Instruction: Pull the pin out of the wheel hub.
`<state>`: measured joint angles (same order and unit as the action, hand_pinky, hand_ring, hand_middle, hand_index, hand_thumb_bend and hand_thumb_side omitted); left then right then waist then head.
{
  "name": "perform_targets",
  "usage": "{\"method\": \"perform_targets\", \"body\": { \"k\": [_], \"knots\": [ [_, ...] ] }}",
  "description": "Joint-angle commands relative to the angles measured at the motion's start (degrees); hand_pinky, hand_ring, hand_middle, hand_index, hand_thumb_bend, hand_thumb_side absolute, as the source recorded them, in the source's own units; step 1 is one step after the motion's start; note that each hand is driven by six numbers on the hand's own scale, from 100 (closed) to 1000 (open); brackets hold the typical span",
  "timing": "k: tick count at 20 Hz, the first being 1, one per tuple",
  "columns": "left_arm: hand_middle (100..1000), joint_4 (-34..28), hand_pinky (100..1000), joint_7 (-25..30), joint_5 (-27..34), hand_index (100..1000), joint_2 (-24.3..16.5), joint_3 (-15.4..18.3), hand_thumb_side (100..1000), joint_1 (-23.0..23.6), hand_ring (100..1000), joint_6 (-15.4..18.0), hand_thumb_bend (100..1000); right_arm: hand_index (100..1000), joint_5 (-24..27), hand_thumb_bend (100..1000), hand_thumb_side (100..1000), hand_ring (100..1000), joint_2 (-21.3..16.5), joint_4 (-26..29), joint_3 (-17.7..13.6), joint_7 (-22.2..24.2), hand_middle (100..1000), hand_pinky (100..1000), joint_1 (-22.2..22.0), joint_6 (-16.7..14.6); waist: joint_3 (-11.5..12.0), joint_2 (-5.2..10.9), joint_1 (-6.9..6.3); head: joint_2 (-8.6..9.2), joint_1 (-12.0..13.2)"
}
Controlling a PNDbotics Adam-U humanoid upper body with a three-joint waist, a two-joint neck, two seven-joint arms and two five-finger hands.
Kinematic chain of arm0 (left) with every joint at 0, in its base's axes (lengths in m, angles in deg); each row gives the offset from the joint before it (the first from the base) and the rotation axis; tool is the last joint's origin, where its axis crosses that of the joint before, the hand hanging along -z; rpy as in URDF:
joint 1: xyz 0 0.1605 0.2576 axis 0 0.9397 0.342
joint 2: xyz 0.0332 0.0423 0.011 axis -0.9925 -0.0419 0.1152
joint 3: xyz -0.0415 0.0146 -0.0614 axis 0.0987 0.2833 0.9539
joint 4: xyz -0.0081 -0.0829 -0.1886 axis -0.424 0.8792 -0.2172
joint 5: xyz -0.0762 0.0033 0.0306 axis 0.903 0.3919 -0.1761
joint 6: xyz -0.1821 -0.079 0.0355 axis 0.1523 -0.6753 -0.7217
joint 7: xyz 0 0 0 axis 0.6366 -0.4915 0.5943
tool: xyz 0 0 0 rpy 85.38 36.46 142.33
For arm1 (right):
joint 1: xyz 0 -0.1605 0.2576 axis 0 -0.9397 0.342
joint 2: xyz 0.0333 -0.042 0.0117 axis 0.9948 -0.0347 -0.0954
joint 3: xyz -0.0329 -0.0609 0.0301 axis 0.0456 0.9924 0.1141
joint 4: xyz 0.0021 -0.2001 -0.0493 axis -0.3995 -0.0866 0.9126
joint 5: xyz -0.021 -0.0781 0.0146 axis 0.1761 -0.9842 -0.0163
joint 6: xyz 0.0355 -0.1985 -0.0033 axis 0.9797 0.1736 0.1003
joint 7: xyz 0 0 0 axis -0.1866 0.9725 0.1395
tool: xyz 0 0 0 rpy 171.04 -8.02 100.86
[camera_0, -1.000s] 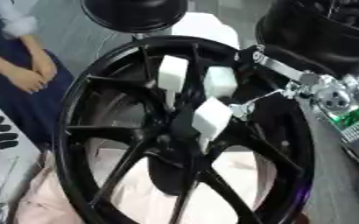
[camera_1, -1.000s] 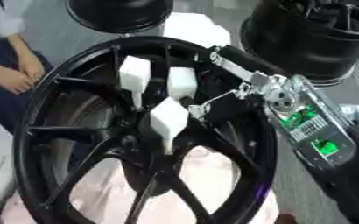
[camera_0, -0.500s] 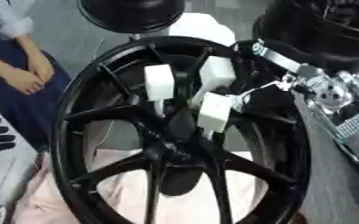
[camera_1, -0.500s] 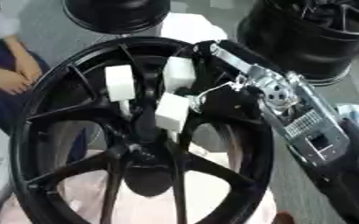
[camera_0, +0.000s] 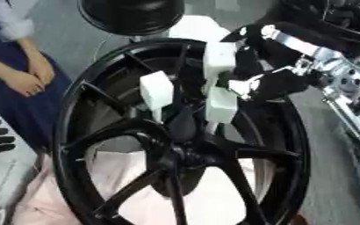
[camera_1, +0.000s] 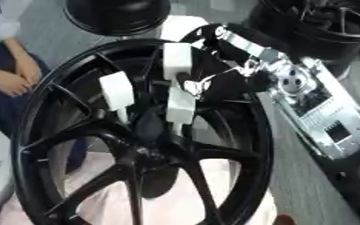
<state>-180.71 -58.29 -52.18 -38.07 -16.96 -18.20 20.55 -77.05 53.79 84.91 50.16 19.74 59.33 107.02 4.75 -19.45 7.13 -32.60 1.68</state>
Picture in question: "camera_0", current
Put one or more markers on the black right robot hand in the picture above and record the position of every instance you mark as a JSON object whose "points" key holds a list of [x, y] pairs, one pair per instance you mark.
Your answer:
{"points": [[285, 83]]}

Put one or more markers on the white pin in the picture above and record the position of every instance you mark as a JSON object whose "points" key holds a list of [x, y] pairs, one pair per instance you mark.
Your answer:
{"points": [[221, 107], [219, 60], [156, 89]]}

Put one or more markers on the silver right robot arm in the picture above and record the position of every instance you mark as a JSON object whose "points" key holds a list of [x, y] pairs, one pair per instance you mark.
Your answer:
{"points": [[349, 79]]}

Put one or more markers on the black round wheel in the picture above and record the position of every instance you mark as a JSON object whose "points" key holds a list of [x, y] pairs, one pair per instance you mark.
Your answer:
{"points": [[337, 20], [132, 14]]}

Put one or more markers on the black spoked wheel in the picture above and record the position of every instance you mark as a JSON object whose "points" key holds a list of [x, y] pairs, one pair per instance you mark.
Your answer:
{"points": [[137, 132]]}

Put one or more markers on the person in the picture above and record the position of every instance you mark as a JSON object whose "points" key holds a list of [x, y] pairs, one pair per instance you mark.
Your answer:
{"points": [[19, 114]]}

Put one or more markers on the person's hand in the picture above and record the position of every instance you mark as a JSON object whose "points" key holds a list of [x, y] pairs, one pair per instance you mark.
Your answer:
{"points": [[42, 68], [24, 83]]}

